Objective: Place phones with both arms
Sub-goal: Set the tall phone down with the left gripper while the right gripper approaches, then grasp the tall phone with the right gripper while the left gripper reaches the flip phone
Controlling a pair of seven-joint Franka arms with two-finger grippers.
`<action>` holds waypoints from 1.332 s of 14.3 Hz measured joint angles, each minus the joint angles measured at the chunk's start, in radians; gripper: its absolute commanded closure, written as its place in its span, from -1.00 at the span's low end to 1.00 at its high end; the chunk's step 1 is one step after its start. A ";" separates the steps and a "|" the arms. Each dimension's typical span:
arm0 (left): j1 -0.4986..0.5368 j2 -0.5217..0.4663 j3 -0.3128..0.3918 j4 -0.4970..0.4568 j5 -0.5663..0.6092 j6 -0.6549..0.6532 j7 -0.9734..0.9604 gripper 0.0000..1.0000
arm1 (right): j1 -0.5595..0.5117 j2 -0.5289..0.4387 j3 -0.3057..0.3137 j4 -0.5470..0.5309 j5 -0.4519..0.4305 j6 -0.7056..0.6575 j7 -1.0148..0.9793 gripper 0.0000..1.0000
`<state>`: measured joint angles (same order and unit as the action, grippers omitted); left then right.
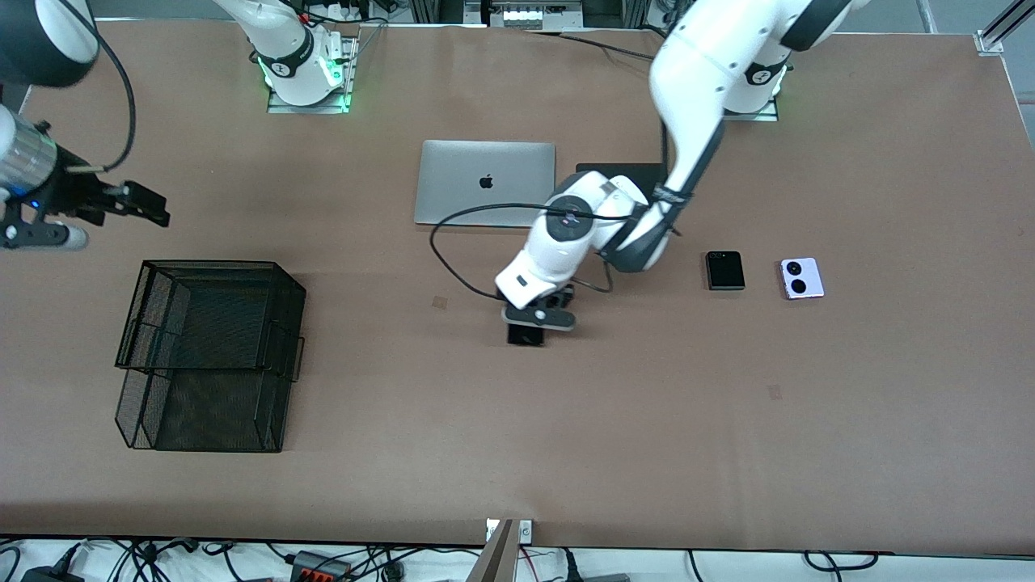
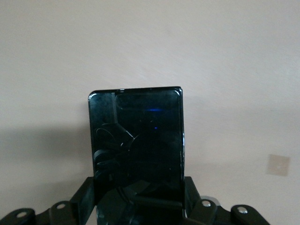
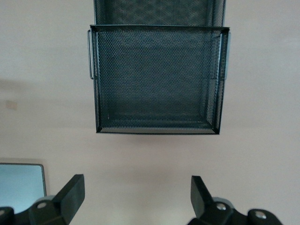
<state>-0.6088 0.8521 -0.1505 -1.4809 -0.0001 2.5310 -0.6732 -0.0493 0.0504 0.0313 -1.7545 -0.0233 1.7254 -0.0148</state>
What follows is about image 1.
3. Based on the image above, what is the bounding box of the black mesh two-tier tray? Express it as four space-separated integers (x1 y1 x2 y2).
115 259 308 453

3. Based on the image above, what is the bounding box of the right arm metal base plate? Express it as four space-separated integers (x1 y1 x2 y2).
267 34 359 114

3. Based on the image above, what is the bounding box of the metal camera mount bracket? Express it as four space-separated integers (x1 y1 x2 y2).
467 518 534 582

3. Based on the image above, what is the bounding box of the white power strip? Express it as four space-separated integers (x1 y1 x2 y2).
501 6 567 30

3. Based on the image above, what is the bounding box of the thin black table cable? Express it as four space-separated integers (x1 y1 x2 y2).
524 29 657 61

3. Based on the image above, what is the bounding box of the black mouse pad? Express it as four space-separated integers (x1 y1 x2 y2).
576 162 669 195

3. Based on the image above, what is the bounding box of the pink white flip phone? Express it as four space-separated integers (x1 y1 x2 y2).
779 257 826 301

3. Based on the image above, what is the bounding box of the black flip phone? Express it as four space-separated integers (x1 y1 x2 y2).
706 251 746 291

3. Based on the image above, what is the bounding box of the silver closed laptop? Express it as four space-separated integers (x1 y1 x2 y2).
414 140 557 230

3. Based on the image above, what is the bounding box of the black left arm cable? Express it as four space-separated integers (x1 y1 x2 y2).
429 117 684 302

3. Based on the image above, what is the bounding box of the aluminium frame profile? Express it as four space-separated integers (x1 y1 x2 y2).
982 0 1035 45

